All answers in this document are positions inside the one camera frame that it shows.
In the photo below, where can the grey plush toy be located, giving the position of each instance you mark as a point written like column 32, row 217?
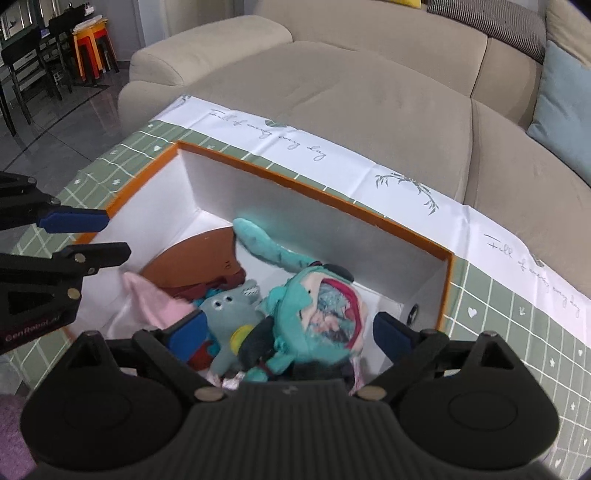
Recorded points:
column 226, row 314

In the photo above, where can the brown pouch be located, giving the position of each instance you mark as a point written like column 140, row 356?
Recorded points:
column 194, row 256

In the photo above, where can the pink satin pouch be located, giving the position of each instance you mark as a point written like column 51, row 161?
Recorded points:
column 157, row 300

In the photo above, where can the beige sofa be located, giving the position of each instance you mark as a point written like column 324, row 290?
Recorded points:
column 346, row 115

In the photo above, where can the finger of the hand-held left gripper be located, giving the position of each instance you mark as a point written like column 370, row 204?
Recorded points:
column 74, row 220
column 87, row 258

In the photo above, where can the teal plush doll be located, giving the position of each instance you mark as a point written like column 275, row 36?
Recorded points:
column 295, row 300

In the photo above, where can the yellow cushion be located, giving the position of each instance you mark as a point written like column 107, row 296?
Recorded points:
column 410, row 3

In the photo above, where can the red cloth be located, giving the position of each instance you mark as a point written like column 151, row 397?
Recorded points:
column 203, row 356

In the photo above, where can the grey checked cushion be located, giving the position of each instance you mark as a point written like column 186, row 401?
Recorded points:
column 498, row 23

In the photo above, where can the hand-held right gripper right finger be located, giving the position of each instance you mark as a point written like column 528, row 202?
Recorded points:
column 392, row 334

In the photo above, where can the orange stool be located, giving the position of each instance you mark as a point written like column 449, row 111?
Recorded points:
column 92, row 46

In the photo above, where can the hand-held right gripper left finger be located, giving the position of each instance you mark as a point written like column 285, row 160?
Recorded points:
column 187, row 334

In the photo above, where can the orange cardboard box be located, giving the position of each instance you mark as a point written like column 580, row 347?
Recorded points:
column 323, row 217

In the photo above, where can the black dining chair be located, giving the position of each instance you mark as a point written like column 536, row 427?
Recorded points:
column 62, row 41
column 23, row 64

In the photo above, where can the beige cushion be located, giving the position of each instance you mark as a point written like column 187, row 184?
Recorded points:
column 570, row 27

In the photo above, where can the teal cushion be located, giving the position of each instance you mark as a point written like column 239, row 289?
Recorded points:
column 568, row 115

